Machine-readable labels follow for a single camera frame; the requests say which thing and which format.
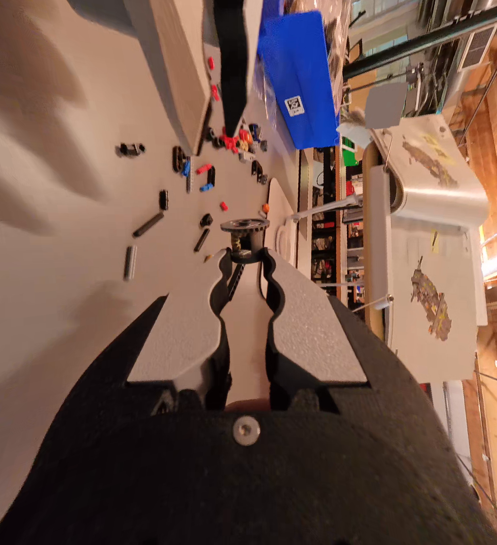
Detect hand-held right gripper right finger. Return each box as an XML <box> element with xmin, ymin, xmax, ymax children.
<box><xmin>259</xmin><ymin>248</ymin><xmax>368</xmax><ymax>411</ymax></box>

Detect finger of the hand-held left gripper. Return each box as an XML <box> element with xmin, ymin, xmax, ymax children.
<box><xmin>211</xmin><ymin>0</ymin><xmax>265</xmax><ymax>138</ymax></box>
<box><xmin>123</xmin><ymin>0</ymin><xmax>214</xmax><ymax>156</ymax></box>

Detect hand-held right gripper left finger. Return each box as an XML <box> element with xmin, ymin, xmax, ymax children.
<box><xmin>126</xmin><ymin>249</ymin><xmax>234</xmax><ymax>411</ymax></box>

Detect short grey lego axle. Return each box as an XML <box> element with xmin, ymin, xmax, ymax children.
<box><xmin>123</xmin><ymin>245</ymin><xmax>139</xmax><ymax>282</ymax></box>

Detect lego pieces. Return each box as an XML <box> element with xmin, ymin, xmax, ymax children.
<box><xmin>116</xmin><ymin>55</ymin><xmax>271</xmax><ymax>305</ymax></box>

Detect grey lego gear assembly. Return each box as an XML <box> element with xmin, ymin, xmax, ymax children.
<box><xmin>220</xmin><ymin>218</ymin><xmax>271</xmax><ymax>265</ymax></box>

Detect lego instruction booklet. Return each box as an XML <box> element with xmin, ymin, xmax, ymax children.
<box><xmin>336</xmin><ymin>113</ymin><xmax>490</xmax><ymax>382</ymax></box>

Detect blue plastic bin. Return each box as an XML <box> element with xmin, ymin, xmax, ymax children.
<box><xmin>256</xmin><ymin>0</ymin><xmax>343</xmax><ymax>150</ymax></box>

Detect pile of clear parts bags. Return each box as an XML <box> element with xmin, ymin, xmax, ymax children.
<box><xmin>263</xmin><ymin>0</ymin><xmax>356</xmax><ymax>128</ymax></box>

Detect black tripod pole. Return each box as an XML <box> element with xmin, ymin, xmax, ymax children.
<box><xmin>342</xmin><ymin>2</ymin><xmax>497</xmax><ymax>80</ymax></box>

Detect white air vent grille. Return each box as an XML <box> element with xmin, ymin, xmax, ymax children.
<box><xmin>457</xmin><ymin>26</ymin><xmax>497</xmax><ymax>71</ymax></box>

